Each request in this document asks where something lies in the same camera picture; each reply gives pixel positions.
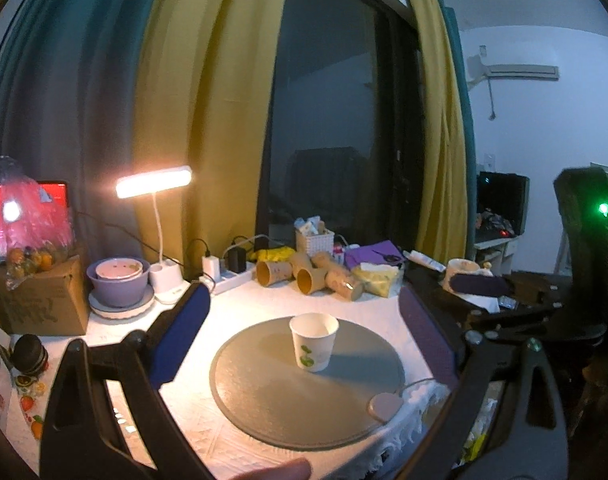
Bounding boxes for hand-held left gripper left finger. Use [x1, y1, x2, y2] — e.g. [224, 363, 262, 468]
[39, 281, 212, 480]

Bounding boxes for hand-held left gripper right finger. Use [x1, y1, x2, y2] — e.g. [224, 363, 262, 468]
[398, 266, 570, 480]

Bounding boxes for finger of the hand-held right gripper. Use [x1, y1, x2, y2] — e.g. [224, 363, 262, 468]
[463, 304, 566, 343]
[453, 272, 511, 302]

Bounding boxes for white paper cup green print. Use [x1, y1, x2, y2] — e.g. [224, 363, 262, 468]
[289, 313, 340, 373]

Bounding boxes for person's left hand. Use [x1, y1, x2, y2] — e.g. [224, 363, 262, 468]
[223, 459, 313, 480]

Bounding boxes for cream mug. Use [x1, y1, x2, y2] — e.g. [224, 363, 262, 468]
[443, 258, 494, 293]

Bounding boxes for white side desk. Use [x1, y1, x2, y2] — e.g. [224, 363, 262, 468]
[471, 234, 521, 277]

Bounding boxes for white tube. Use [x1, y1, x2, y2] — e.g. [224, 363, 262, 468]
[407, 250, 448, 272]

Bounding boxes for white power strip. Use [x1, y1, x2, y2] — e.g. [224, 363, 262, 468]
[193, 266, 259, 296]

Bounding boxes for white plate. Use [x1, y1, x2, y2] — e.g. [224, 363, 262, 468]
[88, 285, 155, 320]

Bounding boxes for yellow tissue packet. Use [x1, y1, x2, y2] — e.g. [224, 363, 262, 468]
[353, 263, 406, 299]

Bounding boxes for purple bowl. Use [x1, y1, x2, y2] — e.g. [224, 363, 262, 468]
[86, 258, 151, 308]

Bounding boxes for white lace tablecloth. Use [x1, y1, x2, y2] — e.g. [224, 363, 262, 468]
[6, 280, 452, 480]

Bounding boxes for white round puck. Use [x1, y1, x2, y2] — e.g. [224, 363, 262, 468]
[368, 394, 404, 424]

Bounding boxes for black monitor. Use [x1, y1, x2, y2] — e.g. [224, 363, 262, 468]
[476, 171, 531, 237]

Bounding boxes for pink bowl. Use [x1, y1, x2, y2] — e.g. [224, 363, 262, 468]
[96, 259, 144, 281]

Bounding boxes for purple folder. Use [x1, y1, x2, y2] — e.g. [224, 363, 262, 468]
[344, 242, 406, 271]

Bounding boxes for white desk lamp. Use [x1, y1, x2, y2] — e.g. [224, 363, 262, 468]
[115, 165, 194, 306]

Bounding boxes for yellow bananas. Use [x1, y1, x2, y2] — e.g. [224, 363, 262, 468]
[248, 246, 295, 263]

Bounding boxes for grey round mat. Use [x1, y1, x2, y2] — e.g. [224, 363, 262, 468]
[209, 316, 406, 449]

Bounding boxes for white woven basket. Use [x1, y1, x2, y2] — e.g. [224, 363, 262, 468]
[296, 228, 335, 257]

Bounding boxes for cardboard box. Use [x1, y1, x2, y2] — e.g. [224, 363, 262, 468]
[0, 255, 90, 336]

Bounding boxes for black round lid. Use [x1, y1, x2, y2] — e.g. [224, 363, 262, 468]
[10, 334, 49, 376]

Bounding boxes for yellow curtain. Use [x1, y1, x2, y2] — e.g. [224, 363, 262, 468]
[401, 0, 469, 263]
[130, 0, 294, 267]

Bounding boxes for teal curtain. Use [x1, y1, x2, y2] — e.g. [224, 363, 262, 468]
[0, 0, 172, 281]
[434, 0, 479, 261]

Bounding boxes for fruit printed sheet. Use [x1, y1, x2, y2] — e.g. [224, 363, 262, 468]
[0, 332, 47, 443]

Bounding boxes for plastic bag of fruit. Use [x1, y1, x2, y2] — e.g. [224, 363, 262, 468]
[0, 155, 76, 291]

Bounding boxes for white air conditioner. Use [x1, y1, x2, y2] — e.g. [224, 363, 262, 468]
[484, 63, 560, 82]

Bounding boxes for dark glass window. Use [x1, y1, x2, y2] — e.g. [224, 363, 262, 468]
[255, 0, 426, 253]

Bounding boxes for black cable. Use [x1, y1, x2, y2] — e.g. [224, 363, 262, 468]
[71, 210, 212, 268]

